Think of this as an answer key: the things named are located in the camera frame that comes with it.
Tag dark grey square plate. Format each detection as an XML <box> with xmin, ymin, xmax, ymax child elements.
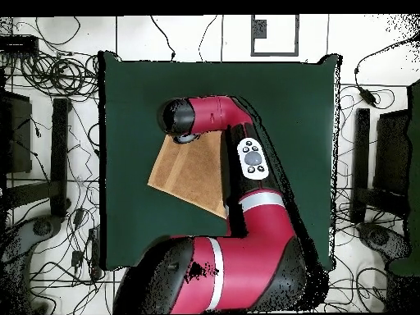
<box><xmin>253</xmin><ymin>18</ymin><xmax>268</xmax><ymax>39</ymax></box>

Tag black cable with plug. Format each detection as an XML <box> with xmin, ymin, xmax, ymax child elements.
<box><xmin>149</xmin><ymin>15</ymin><xmax>177</xmax><ymax>62</ymax></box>

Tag black stand foot bar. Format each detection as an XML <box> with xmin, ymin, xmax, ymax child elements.
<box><xmin>4</xmin><ymin>97</ymin><xmax>71</xmax><ymax>218</ymax></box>
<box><xmin>349</xmin><ymin>107</ymin><xmax>411</xmax><ymax>225</ymax></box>

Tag grey square floor frame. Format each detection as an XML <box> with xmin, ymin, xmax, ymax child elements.
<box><xmin>250</xmin><ymin>14</ymin><xmax>300</xmax><ymax>57</ymax></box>

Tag tan terry towel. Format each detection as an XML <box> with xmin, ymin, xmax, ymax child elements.
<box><xmin>147</xmin><ymin>130</ymin><xmax>230</xmax><ymax>220</ymax></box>

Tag black adapter cable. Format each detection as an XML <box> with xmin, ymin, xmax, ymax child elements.
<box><xmin>353</xmin><ymin>29</ymin><xmax>420</xmax><ymax>89</ymax></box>

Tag long black power strip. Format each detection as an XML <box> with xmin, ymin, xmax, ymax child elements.
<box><xmin>87</xmin><ymin>226</ymin><xmax>102</xmax><ymax>281</ymax></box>

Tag black equipment box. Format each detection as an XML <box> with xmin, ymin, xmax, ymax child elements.
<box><xmin>372</xmin><ymin>108</ymin><xmax>411</xmax><ymax>198</ymax></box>
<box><xmin>0</xmin><ymin>90</ymin><xmax>33</xmax><ymax>174</ymax></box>

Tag dark green table cloth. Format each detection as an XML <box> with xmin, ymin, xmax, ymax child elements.
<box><xmin>98</xmin><ymin>50</ymin><xmax>342</xmax><ymax>272</ymax></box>

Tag black power adapter brick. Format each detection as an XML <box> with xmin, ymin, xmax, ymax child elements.
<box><xmin>358</xmin><ymin>85</ymin><xmax>377</xmax><ymax>107</ymax></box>

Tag coiled black cable bundle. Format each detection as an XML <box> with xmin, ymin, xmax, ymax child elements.
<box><xmin>19</xmin><ymin>52</ymin><xmax>99</xmax><ymax>98</ymax></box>

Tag grey stand base with caster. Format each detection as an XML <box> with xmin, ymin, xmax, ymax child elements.
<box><xmin>0</xmin><ymin>214</ymin><xmax>63</xmax><ymax>314</ymax></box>
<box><xmin>355</xmin><ymin>221</ymin><xmax>413</xmax><ymax>263</ymax></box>

